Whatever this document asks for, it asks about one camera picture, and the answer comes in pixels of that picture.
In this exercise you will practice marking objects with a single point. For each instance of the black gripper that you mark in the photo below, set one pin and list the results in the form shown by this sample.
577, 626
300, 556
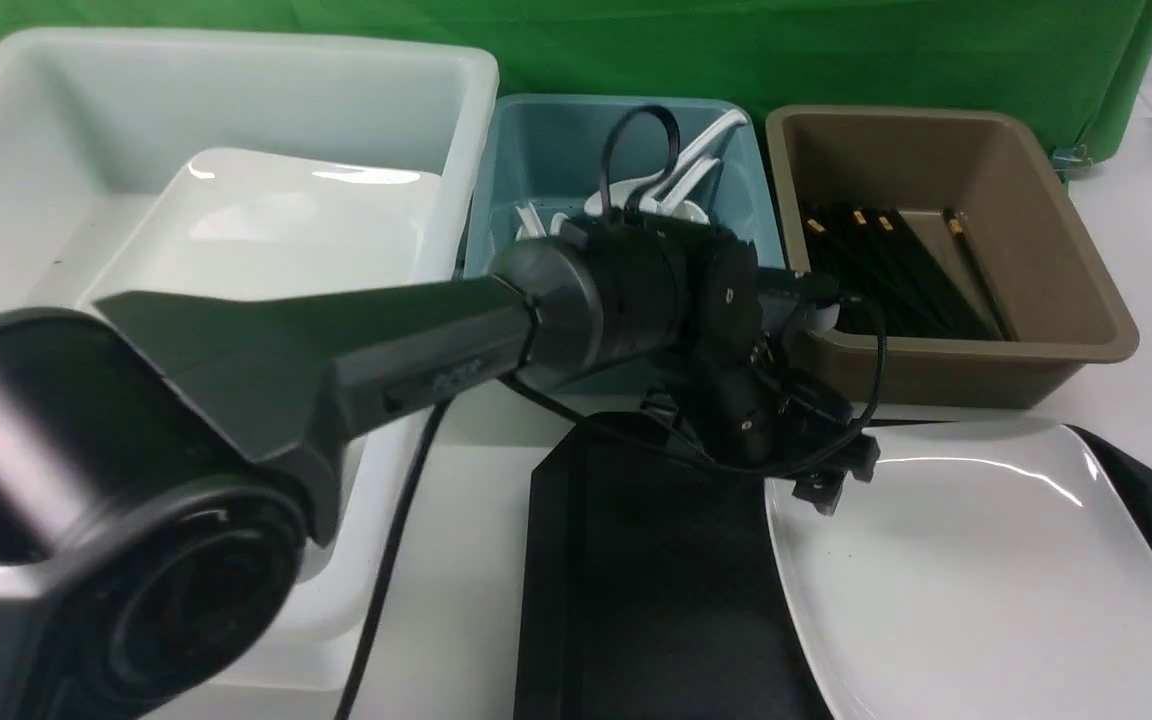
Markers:
765, 419

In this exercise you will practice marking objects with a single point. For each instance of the white square rice plate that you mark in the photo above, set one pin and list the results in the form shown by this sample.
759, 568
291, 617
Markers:
989, 570

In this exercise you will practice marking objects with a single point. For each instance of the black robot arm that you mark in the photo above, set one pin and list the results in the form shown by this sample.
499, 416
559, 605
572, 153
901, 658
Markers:
165, 461

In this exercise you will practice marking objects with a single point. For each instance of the black serving tray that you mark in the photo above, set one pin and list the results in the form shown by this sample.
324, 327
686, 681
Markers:
651, 592

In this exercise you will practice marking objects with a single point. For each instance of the black chopsticks in bin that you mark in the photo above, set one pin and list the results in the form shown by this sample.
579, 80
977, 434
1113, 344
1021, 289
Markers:
874, 253

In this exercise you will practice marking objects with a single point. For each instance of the pile of white spoons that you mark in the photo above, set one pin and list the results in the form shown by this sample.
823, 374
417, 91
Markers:
534, 224

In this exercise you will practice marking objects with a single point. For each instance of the brown plastic bin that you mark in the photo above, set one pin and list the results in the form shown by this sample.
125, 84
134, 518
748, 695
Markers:
981, 193

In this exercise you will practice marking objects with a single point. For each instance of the teal plastic bin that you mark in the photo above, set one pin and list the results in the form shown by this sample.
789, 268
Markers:
545, 149

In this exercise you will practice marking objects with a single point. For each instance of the green backdrop cloth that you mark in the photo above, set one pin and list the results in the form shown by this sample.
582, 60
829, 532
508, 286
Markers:
1069, 69

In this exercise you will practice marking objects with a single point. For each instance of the stack of white square plates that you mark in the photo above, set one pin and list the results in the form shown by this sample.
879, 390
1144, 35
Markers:
252, 226

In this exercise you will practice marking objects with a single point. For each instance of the large white plastic tub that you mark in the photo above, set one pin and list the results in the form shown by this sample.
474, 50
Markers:
96, 123

